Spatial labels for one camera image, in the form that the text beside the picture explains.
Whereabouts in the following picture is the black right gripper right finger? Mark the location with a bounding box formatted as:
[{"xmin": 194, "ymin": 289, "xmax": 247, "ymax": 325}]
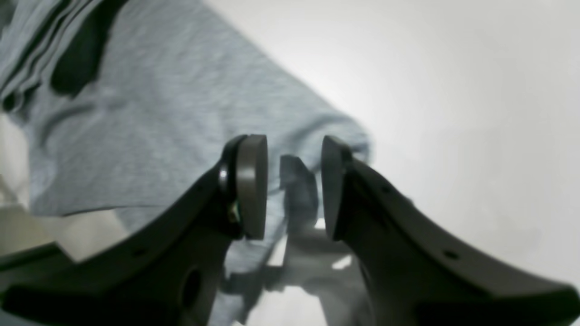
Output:
[{"xmin": 321, "ymin": 136, "xmax": 579, "ymax": 326}]

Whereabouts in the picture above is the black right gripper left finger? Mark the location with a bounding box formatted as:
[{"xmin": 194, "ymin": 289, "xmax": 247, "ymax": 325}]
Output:
[{"xmin": 2, "ymin": 134, "xmax": 269, "ymax": 326}]

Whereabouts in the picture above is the grey t-shirt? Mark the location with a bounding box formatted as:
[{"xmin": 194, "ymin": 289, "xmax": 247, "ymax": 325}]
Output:
[{"xmin": 0, "ymin": 0, "xmax": 372, "ymax": 326}]

